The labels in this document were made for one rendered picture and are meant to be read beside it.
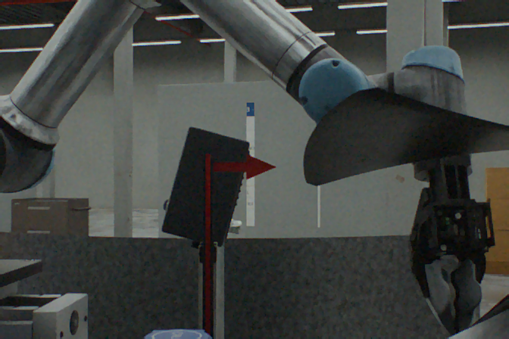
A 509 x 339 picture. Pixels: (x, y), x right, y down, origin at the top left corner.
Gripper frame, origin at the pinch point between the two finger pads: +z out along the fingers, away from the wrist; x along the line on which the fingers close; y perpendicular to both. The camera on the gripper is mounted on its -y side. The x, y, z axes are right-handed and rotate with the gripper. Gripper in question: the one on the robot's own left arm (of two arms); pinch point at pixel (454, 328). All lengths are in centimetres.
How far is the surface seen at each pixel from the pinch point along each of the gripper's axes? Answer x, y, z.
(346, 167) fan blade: -15.4, 19.8, -14.1
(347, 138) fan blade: -16.7, 27.8, -14.3
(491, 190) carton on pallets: 283, -697, -213
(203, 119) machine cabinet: -44, -573, -254
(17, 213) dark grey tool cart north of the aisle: -231, -622, -172
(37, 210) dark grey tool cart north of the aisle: -210, -616, -173
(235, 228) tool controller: -25.3, -36.3, -20.8
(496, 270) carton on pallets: 287, -723, -124
